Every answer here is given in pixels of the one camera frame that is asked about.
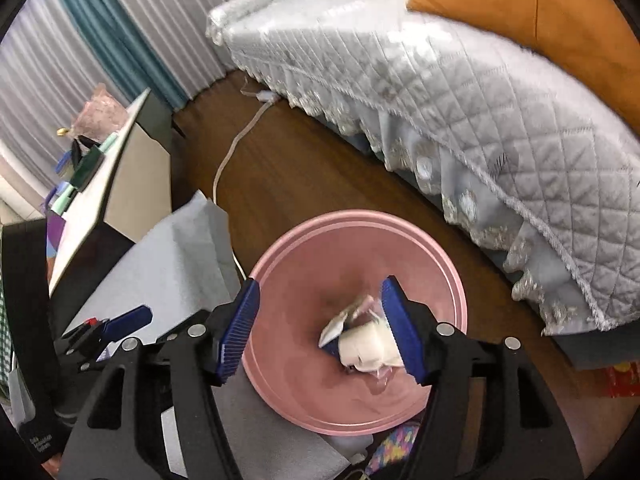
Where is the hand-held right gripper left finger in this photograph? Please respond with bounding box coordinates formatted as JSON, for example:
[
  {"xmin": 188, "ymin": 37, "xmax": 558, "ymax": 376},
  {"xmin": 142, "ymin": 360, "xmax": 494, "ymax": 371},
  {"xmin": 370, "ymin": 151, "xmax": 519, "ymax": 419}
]
[{"xmin": 60, "ymin": 279, "xmax": 261, "ymax": 480}]

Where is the large orange cushion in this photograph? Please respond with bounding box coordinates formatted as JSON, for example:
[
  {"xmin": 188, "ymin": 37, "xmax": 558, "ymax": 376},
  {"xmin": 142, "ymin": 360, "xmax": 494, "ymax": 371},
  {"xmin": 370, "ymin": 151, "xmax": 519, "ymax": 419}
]
[{"xmin": 406, "ymin": 0, "xmax": 640, "ymax": 136}]

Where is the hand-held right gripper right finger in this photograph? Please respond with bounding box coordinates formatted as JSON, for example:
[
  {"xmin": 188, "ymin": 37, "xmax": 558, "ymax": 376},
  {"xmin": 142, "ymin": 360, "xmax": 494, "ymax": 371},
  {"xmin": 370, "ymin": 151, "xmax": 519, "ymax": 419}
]
[{"xmin": 381, "ymin": 276, "xmax": 584, "ymax": 480}]

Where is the pink patterned bag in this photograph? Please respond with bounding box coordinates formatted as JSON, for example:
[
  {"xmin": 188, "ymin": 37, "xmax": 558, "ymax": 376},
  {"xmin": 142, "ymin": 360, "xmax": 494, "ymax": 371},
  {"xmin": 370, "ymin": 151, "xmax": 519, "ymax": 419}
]
[{"xmin": 72, "ymin": 85, "xmax": 128, "ymax": 141}]

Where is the pink plastic bin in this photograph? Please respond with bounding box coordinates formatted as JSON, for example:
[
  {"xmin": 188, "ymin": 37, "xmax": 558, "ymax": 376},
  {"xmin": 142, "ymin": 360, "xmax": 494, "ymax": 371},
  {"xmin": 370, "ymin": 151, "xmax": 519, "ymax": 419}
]
[{"xmin": 240, "ymin": 210, "xmax": 468, "ymax": 436}]

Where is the pastel patterned slipper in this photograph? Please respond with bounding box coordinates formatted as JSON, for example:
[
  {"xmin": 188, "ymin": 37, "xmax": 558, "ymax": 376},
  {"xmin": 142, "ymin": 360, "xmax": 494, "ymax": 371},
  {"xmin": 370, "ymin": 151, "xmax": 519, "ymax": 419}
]
[{"xmin": 367, "ymin": 420, "xmax": 426, "ymax": 480}]

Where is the grey foam table mat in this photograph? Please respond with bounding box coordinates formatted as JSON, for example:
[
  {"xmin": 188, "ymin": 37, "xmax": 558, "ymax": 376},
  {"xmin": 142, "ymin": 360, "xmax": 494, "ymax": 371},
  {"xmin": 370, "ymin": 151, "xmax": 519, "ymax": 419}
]
[{"xmin": 60, "ymin": 190, "xmax": 356, "ymax": 480}]

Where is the grey curtain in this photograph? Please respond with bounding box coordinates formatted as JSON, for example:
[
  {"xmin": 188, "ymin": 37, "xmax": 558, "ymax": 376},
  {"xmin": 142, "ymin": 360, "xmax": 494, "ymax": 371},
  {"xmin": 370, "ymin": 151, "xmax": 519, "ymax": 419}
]
[{"xmin": 0, "ymin": 0, "xmax": 236, "ymax": 196}]

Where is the colourful iridescent box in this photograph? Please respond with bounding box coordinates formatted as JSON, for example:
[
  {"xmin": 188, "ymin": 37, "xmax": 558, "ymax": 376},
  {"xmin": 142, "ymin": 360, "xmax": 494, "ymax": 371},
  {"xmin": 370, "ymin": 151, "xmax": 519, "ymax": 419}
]
[{"xmin": 45, "ymin": 187, "xmax": 71, "ymax": 281}]

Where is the beige side cabinet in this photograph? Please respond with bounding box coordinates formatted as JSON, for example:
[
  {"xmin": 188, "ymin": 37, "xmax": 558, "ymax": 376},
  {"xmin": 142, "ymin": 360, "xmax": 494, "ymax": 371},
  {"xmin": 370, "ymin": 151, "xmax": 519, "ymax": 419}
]
[{"xmin": 47, "ymin": 87, "xmax": 186, "ymax": 301}]

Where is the red packet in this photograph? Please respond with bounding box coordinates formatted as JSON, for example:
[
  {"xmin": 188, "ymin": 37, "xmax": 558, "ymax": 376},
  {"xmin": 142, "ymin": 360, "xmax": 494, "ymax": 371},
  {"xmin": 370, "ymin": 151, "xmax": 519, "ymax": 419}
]
[{"xmin": 602, "ymin": 362, "xmax": 640, "ymax": 398}]

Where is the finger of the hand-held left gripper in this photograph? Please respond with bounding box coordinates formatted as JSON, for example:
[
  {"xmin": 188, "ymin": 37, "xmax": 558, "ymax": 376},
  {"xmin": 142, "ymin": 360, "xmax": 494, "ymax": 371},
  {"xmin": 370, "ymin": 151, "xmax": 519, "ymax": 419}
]
[{"xmin": 52, "ymin": 305, "xmax": 153, "ymax": 376}]

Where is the sofa with grey quilted cover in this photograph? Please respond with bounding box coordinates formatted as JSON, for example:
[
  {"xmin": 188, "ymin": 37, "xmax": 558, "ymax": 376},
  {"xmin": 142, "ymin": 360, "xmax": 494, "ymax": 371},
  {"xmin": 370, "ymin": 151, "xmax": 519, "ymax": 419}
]
[{"xmin": 206, "ymin": 0, "xmax": 640, "ymax": 371}]

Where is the teal curtain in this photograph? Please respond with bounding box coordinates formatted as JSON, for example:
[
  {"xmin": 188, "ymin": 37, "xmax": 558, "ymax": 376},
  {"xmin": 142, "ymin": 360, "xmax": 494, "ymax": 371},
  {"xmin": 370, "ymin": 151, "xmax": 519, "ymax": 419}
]
[{"xmin": 52, "ymin": 0, "xmax": 193, "ymax": 111}]

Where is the white packaging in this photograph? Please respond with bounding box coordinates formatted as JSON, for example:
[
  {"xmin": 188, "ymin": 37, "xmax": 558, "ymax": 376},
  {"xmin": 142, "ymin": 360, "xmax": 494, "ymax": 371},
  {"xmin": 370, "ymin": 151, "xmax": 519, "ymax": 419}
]
[{"xmin": 317, "ymin": 295, "xmax": 381, "ymax": 351}]

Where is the white power strip cable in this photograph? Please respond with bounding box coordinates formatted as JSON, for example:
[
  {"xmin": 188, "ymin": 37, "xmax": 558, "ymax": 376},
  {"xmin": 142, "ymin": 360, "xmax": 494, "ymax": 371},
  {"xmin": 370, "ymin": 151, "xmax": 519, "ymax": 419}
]
[{"xmin": 212, "ymin": 100, "xmax": 266, "ymax": 206}]

